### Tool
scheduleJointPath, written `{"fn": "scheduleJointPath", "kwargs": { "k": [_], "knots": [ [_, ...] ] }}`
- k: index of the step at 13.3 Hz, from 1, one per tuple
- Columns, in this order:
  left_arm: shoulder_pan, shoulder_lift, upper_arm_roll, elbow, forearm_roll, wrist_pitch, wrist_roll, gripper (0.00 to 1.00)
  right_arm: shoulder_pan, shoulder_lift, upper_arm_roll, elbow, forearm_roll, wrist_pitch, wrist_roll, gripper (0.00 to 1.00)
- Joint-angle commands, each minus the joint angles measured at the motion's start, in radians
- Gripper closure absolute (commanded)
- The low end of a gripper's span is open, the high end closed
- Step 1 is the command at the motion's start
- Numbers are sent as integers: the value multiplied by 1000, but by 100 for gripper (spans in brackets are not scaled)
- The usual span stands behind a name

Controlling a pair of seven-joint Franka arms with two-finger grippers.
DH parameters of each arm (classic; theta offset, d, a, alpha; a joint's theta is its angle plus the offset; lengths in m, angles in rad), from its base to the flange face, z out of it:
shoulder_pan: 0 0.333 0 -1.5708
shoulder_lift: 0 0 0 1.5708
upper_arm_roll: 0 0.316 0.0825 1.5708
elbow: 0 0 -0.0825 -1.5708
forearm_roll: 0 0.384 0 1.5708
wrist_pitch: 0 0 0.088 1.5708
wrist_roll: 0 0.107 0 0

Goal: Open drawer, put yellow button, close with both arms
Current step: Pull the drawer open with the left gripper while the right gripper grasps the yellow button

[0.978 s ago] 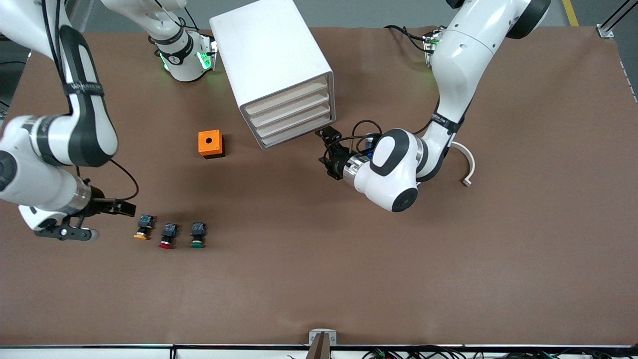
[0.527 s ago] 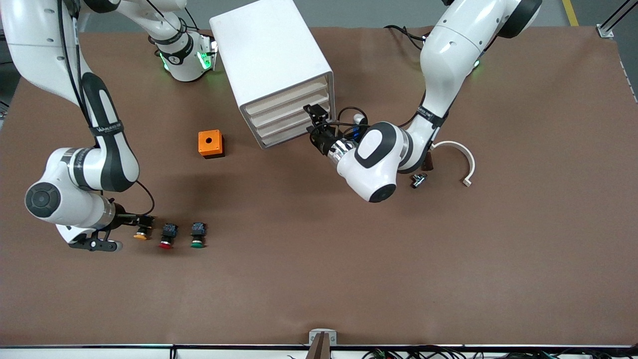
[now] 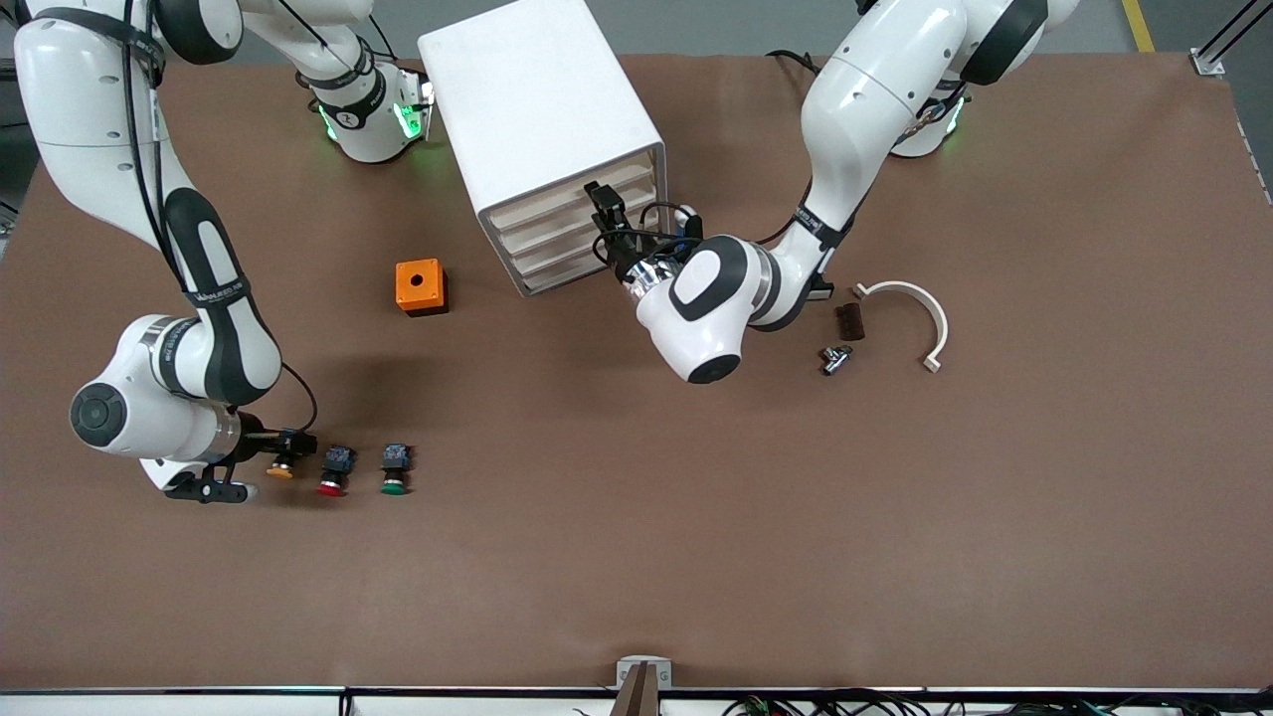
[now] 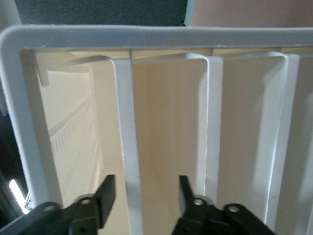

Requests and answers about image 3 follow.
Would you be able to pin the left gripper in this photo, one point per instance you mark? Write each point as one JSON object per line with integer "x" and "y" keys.
{"x": 623, "y": 257}

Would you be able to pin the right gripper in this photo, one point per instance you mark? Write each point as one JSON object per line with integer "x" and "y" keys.
{"x": 261, "y": 442}

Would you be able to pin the yellow push button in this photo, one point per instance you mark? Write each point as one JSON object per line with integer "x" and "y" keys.
{"x": 281, "y": 469}

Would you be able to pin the beige cabinet drawer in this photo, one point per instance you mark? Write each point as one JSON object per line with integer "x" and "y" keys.
{"x": 537, "y": 236}
{"x": 542, "y": 258}
{"x": 517, "y": 216}
{"x": 557, "y": 278}

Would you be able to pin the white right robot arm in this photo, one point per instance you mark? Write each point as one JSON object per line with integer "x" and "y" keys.
{"x": 99, "y": 99}

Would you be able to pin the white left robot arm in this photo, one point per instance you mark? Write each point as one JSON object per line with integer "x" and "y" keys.
{"x": 875, "y": 89}

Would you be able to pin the red push button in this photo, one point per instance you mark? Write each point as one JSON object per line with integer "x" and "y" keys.
{"x": 333, "y": 485}

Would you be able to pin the white drawer cabinet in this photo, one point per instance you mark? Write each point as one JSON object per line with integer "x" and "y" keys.
{"x": 537, "y": 89}

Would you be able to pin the green push button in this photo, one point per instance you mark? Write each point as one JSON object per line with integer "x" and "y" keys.
{"x": 395, "y": 485}

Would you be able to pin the black white-faced rectangular push button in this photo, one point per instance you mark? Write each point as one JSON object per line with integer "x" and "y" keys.
{"x": 823, "y": 291}

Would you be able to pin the orange box with hole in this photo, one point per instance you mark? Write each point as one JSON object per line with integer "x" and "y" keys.
{"x": 406, "y": 288}

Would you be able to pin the brown rectangular block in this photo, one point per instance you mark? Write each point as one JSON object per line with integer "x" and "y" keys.
{"x": 850, "y": 322}

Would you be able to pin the chrome angle valve fitting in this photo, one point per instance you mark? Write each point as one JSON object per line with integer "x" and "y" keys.
{"x": 836, "y": 359}

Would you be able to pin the silver table edge bracket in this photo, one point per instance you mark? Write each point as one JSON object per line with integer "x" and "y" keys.
{"x": 627, "y": 671}

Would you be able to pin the aluminium corner bracket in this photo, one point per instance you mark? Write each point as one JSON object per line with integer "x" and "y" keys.
{"x": 1206, "y": 63}

